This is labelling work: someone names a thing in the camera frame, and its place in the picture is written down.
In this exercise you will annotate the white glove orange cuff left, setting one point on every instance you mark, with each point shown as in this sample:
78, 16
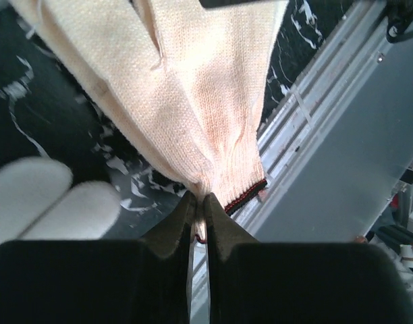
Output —
39, 202

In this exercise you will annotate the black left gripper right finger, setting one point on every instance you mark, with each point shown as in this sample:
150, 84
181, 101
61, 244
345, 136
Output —
254, 282

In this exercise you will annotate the aluminium front rail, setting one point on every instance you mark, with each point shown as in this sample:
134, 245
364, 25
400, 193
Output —
317, 60

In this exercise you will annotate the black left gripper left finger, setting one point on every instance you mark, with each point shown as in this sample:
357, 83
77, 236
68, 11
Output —
101, 281

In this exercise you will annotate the cream glove red cuff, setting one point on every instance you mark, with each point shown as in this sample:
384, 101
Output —
185, 85

